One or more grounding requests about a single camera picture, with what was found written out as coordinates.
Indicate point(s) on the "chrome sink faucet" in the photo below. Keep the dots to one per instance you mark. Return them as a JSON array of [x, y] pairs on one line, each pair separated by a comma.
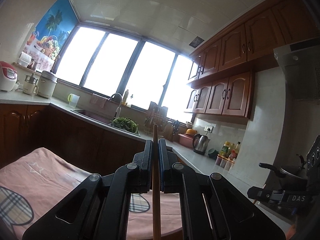
[[117, 98]]

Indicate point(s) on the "wall power socket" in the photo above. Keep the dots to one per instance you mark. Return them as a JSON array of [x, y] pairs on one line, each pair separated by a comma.
[[208, 129]]

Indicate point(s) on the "dish drying rack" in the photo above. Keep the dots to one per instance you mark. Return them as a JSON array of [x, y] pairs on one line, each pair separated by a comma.
[[157, 115]]

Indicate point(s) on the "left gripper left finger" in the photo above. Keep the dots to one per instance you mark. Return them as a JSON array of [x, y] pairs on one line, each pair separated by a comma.
[[134, 177]]

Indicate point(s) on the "white electric pot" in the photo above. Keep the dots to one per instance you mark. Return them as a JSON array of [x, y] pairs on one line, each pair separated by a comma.
[[46, 84]]

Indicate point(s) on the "pink plastic basin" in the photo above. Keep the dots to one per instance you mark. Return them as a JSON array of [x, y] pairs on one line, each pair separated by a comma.
[[186, 140]]

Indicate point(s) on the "upper wooden wall cabinets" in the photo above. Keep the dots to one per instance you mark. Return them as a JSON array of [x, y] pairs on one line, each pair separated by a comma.
[[223, 68]]

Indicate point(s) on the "stainless electric kettle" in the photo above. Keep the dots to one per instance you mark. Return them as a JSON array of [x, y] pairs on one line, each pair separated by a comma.
[[200, 144]]

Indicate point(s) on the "range hood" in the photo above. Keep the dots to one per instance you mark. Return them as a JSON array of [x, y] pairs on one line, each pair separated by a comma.
[[300, 64]]

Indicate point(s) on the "white red rice cooker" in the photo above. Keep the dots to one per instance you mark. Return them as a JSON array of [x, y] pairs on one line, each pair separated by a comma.
[[8, 76]]

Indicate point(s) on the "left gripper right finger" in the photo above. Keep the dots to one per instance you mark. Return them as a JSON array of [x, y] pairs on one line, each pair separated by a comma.
[[201, 212]]

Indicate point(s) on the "pink heart-patterned tablecloth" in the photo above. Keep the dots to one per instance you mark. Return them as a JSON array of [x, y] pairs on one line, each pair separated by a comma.
[[33, 184]]

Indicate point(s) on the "condiment bottles group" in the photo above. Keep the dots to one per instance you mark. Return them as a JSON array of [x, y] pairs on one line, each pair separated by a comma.
[[228, 154]]

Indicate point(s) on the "green-lidded clear pitcher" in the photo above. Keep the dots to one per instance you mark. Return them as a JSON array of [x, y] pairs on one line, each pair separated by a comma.
[[73, 100]]

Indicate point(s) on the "tropical fruit poster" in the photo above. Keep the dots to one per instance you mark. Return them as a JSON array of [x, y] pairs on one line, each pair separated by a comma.
[[50, 34]]

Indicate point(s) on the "green vegetables pile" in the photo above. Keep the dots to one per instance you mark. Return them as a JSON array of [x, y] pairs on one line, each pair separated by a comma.
[[125, 124]]

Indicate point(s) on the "small white blender jug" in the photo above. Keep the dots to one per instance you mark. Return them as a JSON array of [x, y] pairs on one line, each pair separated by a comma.
[[30, 86]]

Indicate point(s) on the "light wooden chopstick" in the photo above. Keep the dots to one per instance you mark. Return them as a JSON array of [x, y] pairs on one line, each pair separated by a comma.
[[156, 204]]

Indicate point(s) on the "lower wooden base cabinets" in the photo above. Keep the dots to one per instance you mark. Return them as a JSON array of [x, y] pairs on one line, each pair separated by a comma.
[[25, 128]]

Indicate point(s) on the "black frying pan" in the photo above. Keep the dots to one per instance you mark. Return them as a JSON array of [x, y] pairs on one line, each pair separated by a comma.
[[291, 178]]

